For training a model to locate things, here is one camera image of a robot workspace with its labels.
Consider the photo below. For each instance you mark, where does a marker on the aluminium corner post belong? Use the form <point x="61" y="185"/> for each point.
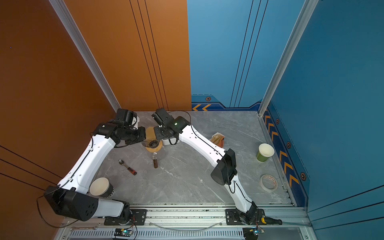
<point x="295" y="36"/>
<point x="75" y="34"/>

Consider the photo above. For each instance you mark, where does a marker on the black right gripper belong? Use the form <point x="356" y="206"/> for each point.
<point x="159" y="136"/>

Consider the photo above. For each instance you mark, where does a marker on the clear glass dripper cone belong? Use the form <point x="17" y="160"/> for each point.
<point x="152" y="144"/>

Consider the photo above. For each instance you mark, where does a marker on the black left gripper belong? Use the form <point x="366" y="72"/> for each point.
<point x="142" y="134"/>

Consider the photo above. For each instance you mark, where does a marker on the left green circuit board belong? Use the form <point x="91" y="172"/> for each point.
<point x="123" y="233"/>

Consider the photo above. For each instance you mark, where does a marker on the aluminium front rail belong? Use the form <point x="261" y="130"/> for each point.
<point x="195" y="222"/>

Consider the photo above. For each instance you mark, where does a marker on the black paper cup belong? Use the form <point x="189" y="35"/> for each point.
<point x="102" y="187"/>

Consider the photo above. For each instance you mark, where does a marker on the right green circuit board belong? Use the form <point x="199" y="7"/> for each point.
<point x="252" y="233"/>

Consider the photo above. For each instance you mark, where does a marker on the black yellow screwdriver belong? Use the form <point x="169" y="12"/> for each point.
<point x="271" y="221"/>

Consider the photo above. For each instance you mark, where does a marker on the brown paper coffee filter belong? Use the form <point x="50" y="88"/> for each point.
<point x="150" y="134"/>

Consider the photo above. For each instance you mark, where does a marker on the aluminium corner post left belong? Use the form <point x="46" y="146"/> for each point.
<point x="75" y="34"/>

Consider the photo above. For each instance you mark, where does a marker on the red handled ratchet wrench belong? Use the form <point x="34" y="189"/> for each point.
<point x="132" y="171"/>

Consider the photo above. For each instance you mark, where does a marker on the green paper cup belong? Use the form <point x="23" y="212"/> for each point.
<point x="265" y="151"/>

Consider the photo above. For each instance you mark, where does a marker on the green circuit board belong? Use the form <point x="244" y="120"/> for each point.
<point x="252" y="233"/>
<point x="123" y="233"/>

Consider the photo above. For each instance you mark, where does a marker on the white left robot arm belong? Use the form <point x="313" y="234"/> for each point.
<point x="70" y="197"/>

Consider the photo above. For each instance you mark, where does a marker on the aluminium corner post right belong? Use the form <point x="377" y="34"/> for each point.
<point x="295" y="36"/>

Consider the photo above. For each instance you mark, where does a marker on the white grey tissue box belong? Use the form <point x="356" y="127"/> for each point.
<point x="171" y="141"/>

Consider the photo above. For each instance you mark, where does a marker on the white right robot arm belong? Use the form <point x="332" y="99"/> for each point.
<point x="223" y="161"/>

